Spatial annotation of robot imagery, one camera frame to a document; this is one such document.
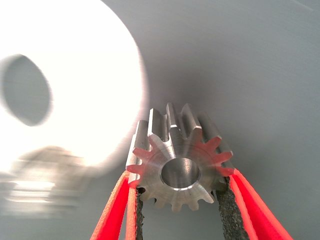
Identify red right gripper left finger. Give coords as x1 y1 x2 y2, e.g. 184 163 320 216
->
89 171 146 240

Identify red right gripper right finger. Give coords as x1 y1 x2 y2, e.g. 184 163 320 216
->
215 168 294 240

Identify dark steel spur gear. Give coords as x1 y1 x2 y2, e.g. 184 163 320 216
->
124 102 236 213

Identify round metal carrier plate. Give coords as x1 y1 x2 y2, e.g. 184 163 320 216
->
0 0 149 182

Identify dark grey table cloth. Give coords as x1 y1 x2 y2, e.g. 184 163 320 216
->
0 0 320 240

